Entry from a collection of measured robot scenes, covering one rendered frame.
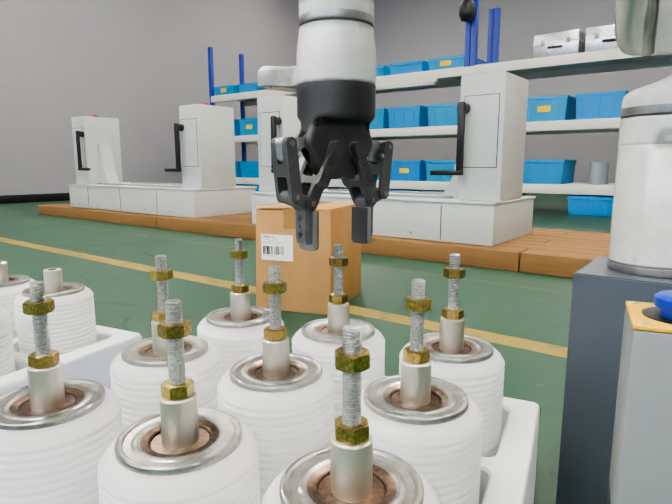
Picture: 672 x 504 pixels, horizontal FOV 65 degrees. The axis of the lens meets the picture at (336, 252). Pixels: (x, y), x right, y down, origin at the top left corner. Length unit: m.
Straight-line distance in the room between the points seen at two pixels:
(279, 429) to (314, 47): 0.32
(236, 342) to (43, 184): 6.44
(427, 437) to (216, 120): 3.35
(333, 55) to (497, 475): 0.37
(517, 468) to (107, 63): 7.22
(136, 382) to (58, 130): 6.62
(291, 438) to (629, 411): 0.24
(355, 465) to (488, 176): 2.13
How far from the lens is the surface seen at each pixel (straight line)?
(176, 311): 0.32
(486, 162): 2.36
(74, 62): 7.25
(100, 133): 4.76
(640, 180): 0.65
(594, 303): 0.65
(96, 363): 0.77
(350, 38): 0.49
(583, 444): 0.71
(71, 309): 0.77
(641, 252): 0.66
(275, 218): 1.50
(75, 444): 0.41
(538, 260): 2.17
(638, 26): 0.67
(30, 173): 6.89
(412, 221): 2.45
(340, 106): 0.48
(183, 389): 0.34
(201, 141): 3.53
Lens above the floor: 0.42
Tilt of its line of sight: 9 degrees down
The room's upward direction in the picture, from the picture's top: straight up
